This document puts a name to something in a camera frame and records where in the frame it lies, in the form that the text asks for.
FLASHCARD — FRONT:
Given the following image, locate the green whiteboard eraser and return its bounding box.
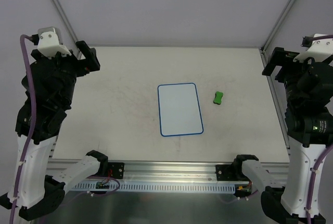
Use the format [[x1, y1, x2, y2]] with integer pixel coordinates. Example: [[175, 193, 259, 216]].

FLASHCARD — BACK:
[[213, 91, 224, 105]]

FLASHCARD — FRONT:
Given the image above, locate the blue framed small whiteboard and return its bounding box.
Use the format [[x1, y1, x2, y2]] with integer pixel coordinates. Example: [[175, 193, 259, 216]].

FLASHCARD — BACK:
[[157, 82, 204, 138]]

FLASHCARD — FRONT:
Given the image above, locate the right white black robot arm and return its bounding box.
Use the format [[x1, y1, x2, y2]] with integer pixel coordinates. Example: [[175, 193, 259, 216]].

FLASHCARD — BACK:
[[232, 47, 332, 223]]

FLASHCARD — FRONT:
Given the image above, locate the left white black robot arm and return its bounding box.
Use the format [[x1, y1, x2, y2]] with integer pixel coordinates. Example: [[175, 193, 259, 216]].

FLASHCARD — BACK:
[[1, 41, 108, 221]]

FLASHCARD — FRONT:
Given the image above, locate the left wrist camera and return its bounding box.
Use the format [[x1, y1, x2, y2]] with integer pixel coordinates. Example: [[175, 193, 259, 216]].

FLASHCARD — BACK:
[[32, 27, 68, 59]]

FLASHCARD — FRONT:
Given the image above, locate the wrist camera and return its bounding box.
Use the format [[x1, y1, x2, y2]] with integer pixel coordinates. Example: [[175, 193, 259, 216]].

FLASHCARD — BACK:
[[32, 27, 68, 59], [293, 33, 332, 63]]

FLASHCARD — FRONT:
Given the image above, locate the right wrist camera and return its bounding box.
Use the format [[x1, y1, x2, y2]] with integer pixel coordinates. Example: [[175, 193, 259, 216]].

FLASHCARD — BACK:
[[293, 33, 332, 63]]

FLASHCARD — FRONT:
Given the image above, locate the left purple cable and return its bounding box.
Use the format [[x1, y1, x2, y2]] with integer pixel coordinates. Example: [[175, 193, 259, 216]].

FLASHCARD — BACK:
[[9, 34, 120, 224]]

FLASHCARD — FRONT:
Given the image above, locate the left aluminium frame post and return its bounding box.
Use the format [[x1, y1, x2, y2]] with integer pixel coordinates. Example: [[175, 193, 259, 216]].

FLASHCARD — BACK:
[[50, 0, 79, 45]]

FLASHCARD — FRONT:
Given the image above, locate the aluminium frame post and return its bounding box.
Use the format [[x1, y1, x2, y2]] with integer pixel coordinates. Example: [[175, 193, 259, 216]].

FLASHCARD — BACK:
[[50, 0, 79, 45], [260, 0, 298, 53]]

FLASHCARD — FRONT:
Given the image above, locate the right aluminium frame post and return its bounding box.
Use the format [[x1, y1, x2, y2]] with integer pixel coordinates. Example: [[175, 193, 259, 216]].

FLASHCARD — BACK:
[[260, 0, 298, 53]]

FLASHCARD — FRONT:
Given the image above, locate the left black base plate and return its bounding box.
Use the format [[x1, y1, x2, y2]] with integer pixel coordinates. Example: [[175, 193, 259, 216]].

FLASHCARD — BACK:
[[107, 162, 125, 179]]

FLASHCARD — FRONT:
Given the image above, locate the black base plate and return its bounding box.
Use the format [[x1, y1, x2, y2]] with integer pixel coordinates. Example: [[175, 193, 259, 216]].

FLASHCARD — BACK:
[[215, 164, 244, 181], [107, 162, 125, 179]]

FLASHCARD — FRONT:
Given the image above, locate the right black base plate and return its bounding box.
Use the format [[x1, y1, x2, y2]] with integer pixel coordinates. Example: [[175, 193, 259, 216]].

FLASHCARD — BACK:
[[215, 164, 244, 181]]

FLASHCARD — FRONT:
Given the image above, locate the aluminium mounting rail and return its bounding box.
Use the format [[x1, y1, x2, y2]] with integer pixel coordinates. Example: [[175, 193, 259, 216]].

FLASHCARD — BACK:
[[48, 160, 289, 182]]

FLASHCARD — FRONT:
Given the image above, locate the white slotted cable duct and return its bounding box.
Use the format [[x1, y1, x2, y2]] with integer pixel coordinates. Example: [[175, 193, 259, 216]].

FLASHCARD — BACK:
[[71, 181, 236, 194]]

